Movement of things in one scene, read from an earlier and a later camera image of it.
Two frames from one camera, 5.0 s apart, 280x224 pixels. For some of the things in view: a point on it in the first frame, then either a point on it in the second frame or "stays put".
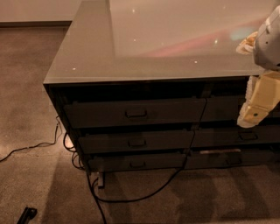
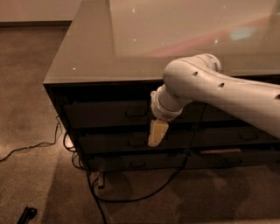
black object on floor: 28,213 stays put
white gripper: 269,46 → 158,109
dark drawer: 235,136 stays put
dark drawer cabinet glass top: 148,85 stays put
